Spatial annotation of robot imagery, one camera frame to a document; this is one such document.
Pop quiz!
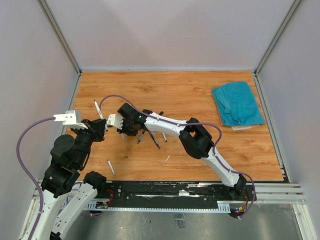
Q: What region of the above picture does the purple gel pen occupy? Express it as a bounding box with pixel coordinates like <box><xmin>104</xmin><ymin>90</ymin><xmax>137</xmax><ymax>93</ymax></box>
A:
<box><xmin>148</xmin><ymin>131</ymin><xmax>161</xmax><ymax>149</ymax></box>

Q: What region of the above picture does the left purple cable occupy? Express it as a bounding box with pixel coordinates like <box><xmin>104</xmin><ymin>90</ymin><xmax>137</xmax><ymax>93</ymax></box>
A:
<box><xmin>16</xmin><ymin>116</ymin><xmax>57</xmax><ymax>240</ymax></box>

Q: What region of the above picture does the white marker blue end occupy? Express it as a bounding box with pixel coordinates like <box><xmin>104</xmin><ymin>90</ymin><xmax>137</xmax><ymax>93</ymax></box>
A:
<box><xmin>94</xmin><ymin>99</ymin><xmax>108</xmax><ymax>132</ymax></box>

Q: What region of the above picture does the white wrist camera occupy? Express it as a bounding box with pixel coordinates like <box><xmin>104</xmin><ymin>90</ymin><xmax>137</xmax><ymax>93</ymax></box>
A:
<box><xmin>106</xmin><ymin>114</ymin><xmax>124</xmax><ymax>130</ymax></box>
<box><xmin>53</xmin><ymin>110</ymin><xmax>83</xmax><ymax>129</ymax></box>

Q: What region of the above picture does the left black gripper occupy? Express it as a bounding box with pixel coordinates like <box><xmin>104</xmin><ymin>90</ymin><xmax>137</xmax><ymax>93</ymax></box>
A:
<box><xmin>71</xmin><ymin>117</ymin><xmax>107</xmax><ymax>167</ymax></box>

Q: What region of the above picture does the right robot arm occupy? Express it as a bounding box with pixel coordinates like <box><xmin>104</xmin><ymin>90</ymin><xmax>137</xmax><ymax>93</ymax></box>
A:
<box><xmin>117</xmin><ymin>103</ymin><xmax>247</xmax><ymax>200</ymax></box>

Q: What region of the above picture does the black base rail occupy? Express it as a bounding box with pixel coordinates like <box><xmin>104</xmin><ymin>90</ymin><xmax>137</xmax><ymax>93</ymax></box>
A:
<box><xmin>98</xmin><ymin>181</ymin><xmax>242</xmax><ymax>210</ymax></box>

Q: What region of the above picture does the dark blue-green gel pen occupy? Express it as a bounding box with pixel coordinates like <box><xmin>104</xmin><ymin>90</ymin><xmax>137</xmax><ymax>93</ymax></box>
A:
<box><xmin>137</xmin><ymin>130</ymin><xmax>145</xmax><ymax>144</ymax></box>

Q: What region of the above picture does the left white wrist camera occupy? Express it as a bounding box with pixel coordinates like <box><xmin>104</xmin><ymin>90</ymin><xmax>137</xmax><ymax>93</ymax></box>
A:
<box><xmin>53</xmin><ymin>110</ymin><xmax>83</xmax><ymax>129</ymax></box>

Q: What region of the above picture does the small white pen near rail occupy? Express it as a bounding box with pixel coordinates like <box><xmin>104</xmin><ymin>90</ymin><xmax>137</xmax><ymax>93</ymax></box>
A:
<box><xmin>107</xmin><ymin>159</ymin><xmax>116</xmax><ymax>176</ymax></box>

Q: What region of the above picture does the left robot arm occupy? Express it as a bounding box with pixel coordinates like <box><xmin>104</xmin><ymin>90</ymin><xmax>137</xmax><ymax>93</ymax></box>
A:
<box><xmin>22</xmin><ymin>119</ymin><xmax>107</xmax><ymax>240</ymax></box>

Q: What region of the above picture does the teal cloth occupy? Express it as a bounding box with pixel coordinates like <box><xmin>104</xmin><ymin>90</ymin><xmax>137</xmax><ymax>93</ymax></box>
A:
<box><xmin>212</xmin><ymin>81</ymin><xmax>265</xmax><ymax>127</ymax></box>

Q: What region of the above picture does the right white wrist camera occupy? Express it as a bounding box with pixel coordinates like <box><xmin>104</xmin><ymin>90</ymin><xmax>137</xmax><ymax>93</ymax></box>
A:
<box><xmin>106</xmin><ymin>114</ymin><xmax>124</xmax><ymax>130</ymax></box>

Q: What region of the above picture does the white marker black tip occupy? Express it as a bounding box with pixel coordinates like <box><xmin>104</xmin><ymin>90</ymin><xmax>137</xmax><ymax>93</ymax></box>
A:
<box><xmin>162</xmin><ymin>132</ymin><xmax>168</xmax><ymax>142</ymax></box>

